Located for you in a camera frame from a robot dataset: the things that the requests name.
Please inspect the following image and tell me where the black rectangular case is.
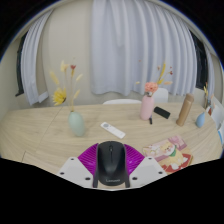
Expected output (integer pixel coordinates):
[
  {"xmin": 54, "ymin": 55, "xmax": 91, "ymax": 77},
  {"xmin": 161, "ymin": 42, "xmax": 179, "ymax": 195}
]
[{"xmin": 153, "ymin": 106, "xmax": 172, "ymax": 120}]

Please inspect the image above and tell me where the bronze drink bottle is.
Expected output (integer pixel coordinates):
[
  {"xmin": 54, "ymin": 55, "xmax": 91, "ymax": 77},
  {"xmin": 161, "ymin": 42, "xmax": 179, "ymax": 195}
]
[{"xmin": 175, "ymin": 93, "xmax": 195, "ymax": 127}]

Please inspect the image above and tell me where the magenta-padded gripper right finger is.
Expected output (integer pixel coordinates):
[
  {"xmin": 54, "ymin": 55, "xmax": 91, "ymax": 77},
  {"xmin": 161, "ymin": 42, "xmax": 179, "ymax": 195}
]
[{"xmin": 123, "ymin": 143, "xmax": 168, "ymax": 188}]

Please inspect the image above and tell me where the black computer mouse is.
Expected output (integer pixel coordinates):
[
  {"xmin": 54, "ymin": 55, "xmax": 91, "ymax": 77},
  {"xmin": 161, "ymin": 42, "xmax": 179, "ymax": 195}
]
[{"xmin": 92, "ymin": 140, "xmax": 131, "ymax": 189}]

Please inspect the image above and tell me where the cartoon print mouse pad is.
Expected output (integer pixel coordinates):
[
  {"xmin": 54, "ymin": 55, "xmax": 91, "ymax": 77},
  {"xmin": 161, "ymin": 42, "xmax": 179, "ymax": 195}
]
[{"xmin": 142, "ymin": 134, "xmax": 194, "ymax": 175}]

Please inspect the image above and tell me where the blue vase with dried flowers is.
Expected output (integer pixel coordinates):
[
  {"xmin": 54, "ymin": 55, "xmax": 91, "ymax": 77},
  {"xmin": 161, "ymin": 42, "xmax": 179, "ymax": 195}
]
[{"xmin": 195, "ymin": 81, "xmax": 214, "ymax": 129}]

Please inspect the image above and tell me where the white remote control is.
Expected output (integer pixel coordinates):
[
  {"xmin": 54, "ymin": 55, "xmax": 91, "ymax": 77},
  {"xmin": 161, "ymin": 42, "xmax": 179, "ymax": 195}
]
[{"xmin": 100, "ymin": 121, "xmax": 127, "ymax": 140}]

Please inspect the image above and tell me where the dark window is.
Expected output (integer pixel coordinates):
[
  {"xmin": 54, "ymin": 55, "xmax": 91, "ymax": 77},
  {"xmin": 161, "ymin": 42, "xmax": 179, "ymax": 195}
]
[
  {"xmin": 189, "ymin": 29, "xmax": 209, "ymax": 91},
  {"xmin": 14, "ymin": 31, "xmax": 29, "ymax": 98}
]

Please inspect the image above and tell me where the green vase with yellow flowers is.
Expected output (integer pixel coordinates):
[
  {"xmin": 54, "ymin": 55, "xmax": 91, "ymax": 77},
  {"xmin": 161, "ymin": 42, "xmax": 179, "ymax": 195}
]
[{"xmin": 49, "ymin": 60, "xmax": 86, "ymax": 138}]

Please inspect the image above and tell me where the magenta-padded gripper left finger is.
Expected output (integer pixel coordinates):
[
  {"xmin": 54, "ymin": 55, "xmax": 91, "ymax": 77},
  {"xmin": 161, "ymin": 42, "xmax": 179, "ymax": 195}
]
[{"xmin": 57, "ymin": 143, "xmax": 99, "ymax": 188}]

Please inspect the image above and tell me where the wide white curtain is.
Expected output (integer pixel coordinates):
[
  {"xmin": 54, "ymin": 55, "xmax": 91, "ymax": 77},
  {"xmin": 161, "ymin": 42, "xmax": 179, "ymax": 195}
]
[{"xmin": 89, "ymin": 0, "xmax": 198, "ymax": 98}]

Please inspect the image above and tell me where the pink vase with orange flowers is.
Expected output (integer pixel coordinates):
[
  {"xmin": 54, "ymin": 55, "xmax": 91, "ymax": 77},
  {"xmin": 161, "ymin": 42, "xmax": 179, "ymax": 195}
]
[{"xmin": 134, "ymin": 61, "xmax": 174, "ymax": 121}]

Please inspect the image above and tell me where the white chair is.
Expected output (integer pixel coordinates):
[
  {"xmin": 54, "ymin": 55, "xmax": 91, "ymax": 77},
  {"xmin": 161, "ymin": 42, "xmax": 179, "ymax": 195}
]
[
  {"xmin": 210, "ymin": 97, "xmax": 224, "ymax": 130},
  {"xmin": 102, "ymin": 98, "xmax": 143, "ymax": 106},
  {"xmin": 153, "ymin": 87, "xmax": 170, "ymax": 104}
]

